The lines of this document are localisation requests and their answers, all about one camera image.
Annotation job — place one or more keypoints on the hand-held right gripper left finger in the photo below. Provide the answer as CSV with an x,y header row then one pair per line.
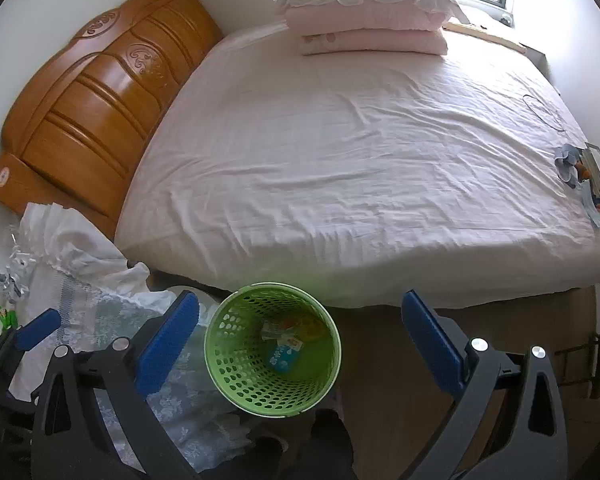
x,y
162,345

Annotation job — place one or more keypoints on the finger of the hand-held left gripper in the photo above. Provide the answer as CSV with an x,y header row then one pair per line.
x,y
37,330

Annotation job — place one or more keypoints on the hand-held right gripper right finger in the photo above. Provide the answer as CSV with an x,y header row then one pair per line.
x,y
432,345

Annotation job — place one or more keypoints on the green plastic mesh basket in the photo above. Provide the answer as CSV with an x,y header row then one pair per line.
x,y
230,377

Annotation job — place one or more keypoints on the green packet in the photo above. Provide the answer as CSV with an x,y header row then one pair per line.
x,y
6,317

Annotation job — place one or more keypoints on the white lace cloth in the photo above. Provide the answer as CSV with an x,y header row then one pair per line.
x,y
80,280

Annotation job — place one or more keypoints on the clear wrapper with red print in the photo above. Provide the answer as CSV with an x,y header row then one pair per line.
x,y
277,334

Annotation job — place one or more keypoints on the blue snack packet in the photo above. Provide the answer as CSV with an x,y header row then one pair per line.
x,y
282,358

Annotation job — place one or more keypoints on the orange and yellow wrapper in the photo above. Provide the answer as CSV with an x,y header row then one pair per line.
x,y
309,326

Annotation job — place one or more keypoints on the dark cloth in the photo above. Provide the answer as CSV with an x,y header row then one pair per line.
x,y
330,445

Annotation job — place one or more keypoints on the bed with pink sheet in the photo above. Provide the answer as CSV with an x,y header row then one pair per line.
x,y
355,160

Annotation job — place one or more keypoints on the blue face mask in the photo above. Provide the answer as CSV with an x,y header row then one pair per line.
x,y
566,160
592,207

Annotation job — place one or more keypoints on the carved wooden headboard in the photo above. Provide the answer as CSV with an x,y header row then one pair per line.
x,y
95,90

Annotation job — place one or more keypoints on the folded pink quilt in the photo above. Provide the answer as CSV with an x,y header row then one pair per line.
x,y
380,37

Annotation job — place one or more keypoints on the light wooden board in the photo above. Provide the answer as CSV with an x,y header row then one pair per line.
x,y
485,36

